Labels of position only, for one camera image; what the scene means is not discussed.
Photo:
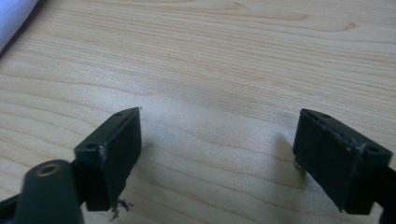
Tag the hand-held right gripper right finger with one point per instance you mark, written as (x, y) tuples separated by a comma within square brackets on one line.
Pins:
[(336, 161)]

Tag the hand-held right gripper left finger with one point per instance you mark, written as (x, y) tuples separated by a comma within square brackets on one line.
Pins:
[(107, 161)]

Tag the white cloth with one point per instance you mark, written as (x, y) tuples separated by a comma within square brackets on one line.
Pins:
[(12, 15)]

